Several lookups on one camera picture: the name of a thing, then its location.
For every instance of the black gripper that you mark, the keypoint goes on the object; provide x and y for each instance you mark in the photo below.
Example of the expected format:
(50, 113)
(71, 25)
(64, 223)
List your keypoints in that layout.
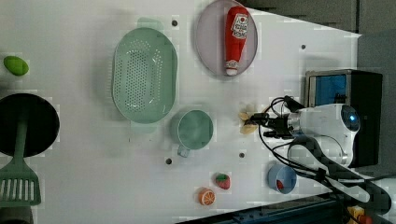
(276, 127)

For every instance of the peeled toy banana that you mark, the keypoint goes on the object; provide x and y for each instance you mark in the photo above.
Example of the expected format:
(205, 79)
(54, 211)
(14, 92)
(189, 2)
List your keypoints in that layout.
(247, 126)

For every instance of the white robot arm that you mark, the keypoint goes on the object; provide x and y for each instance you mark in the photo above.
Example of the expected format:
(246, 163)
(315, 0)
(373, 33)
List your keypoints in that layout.
(320, 144)

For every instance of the green mug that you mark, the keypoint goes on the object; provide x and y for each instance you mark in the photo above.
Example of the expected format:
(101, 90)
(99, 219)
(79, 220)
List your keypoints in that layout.
(191, 130)

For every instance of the blue bowl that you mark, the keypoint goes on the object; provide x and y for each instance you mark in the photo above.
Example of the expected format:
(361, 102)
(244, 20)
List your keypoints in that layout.
(285, 174)

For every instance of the red strawberry in bowl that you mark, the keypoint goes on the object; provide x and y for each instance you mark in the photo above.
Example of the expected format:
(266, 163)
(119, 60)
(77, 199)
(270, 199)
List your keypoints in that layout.
(279, 185)

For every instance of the red toy strawberry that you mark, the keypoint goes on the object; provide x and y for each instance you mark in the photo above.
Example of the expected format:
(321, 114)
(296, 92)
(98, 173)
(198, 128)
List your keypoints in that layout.
(223, 181)

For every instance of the grey round plate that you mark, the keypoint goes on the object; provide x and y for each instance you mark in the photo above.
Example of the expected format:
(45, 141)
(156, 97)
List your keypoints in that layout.
(210, 38)

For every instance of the orange slice toy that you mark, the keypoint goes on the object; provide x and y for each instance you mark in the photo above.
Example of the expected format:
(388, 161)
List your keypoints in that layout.
(206, 197)

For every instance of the red ketchup bottle toy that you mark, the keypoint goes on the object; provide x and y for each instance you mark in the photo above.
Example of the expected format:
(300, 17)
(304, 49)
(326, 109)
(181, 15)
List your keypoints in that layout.
(236, 31)

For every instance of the black toaster oven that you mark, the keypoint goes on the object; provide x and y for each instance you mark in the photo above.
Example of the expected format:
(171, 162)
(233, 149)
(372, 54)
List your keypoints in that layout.
(361, 90)

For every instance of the green colander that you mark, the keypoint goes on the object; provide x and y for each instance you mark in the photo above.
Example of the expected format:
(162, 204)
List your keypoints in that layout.
(144, 75)

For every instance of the black utensil cup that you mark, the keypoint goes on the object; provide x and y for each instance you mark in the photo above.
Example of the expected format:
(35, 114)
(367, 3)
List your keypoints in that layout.
(43, 123)

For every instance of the green lime toy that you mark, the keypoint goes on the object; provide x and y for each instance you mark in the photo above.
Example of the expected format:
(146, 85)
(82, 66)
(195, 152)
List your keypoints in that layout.
(16, 66)

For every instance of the green spatula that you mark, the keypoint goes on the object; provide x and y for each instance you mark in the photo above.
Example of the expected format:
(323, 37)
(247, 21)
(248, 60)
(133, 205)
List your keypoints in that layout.
(19, 183)

